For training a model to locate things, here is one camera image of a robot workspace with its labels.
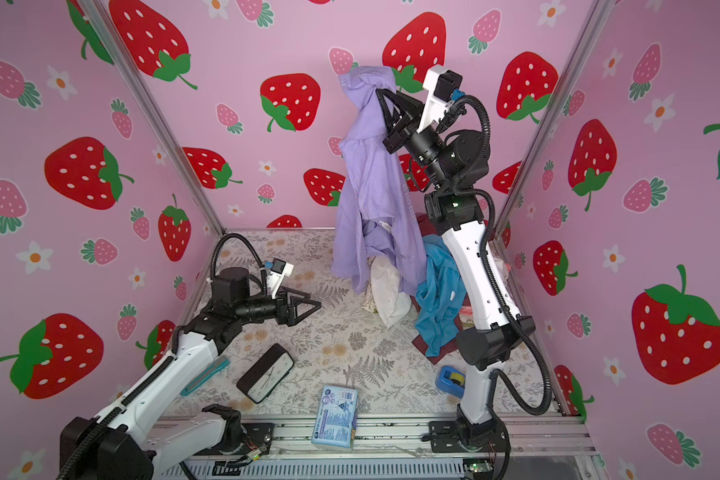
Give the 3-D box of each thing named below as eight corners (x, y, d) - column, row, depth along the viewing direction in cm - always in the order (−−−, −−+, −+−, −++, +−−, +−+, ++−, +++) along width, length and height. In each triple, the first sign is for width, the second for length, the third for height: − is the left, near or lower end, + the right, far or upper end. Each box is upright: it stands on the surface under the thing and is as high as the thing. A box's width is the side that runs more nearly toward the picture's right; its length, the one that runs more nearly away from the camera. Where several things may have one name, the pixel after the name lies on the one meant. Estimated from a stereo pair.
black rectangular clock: (246, 395, 83) (233, 385, 75) (282, 353, 91) (273, 340, 83) (261, 407, 81) (249, 397, 73) (296, 363, 89) (288, 350, 81)
